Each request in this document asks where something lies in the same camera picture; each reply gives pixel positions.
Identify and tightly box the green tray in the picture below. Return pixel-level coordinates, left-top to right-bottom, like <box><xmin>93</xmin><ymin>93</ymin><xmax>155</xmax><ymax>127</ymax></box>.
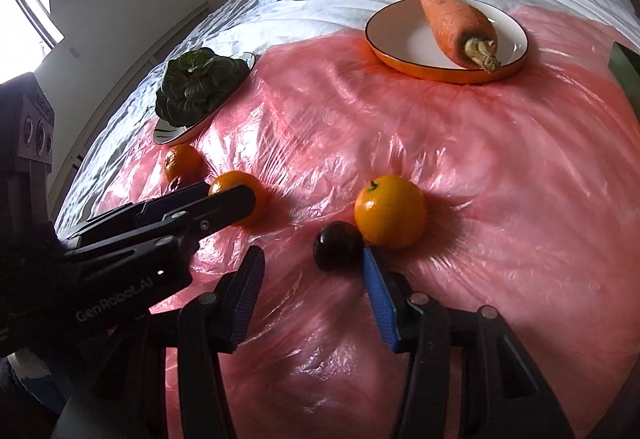
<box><xmin>609</xmin><ymin>41</ymin><xmax>640</xmax><ymax>90</ymax></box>

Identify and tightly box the pink plastic sheet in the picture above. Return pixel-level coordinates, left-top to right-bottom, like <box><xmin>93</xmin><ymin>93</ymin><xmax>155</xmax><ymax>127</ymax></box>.
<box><xmin>85</xmin><ymin>6</ymin><xmax>640</xmax><ymax>439</ymax></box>

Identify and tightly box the smooth orange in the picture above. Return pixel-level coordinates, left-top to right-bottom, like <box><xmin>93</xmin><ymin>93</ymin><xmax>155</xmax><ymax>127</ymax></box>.
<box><xmin>354</xmin><ymin>174</ymin><xmax>428</xmax><ymax>250</ymax></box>

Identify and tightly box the carrot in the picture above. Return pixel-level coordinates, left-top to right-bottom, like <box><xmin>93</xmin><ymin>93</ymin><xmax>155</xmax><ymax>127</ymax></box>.
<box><xmin>418</xmin><ymin>0</ymin><xmax>502</xmax><ymax>73</ymax></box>

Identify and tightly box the dark plum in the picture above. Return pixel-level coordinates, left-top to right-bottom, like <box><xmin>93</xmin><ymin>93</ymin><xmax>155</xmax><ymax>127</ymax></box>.
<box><xmin>313</xmin><ymin>221</ymin><xmax>366</xmax><ymax>272</ymax></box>

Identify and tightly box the bok choy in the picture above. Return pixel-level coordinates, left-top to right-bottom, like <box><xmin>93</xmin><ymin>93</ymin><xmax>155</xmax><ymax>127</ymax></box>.
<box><xmin>154</xmin><ymin>48</ymin><xmax>249</xmax><ymax>126</ymax></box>

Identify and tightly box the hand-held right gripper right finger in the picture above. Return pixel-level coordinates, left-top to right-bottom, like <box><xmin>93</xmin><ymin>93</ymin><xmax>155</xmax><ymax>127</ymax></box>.
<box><xmin>362</xmin><ymin>248</ymin><xmax>576</xmax><ymax>439</ymax></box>

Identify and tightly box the bumpy orange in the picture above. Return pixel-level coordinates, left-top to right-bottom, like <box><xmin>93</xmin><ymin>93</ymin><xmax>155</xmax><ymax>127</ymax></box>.
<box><xmin>207</xmin><ymin>170</ymin><xmax>269</xmax><ymax>227</ymax></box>
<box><xmin>164</xmin><ymin>144</ymin><xmax>206</xmax><ymax>182</ymax></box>

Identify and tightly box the patterned plate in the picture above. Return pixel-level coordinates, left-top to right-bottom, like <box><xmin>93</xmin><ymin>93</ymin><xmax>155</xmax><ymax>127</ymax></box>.
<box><xmin>152</xmin><ymin>52</ymin><xmax>257</xmax><ymax>146</ymax></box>

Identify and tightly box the orange-rimmed white plate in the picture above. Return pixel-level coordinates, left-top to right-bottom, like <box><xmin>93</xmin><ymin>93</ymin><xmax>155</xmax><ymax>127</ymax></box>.
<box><xmin>364</xmin><ymin>0</ymin><xmax>529</xmax><ymax>82</ymax></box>

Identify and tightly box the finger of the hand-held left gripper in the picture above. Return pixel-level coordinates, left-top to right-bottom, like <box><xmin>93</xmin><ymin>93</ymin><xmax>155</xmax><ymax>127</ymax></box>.
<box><xmin>60</xmin><ymin>185</ymin><xmax>257</xmax><ymax>265</ymax></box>
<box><xmin>60</xmin><ymin>182</ymin><xmax>211</xmax><ymax>240</ymax></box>

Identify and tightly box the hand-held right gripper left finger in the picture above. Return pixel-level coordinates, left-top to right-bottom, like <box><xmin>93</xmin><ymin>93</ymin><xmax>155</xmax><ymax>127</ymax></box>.
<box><xmin>95</xmin><ymin>246</ymin><xmax>266</xmax><ymax>439</ymax></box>

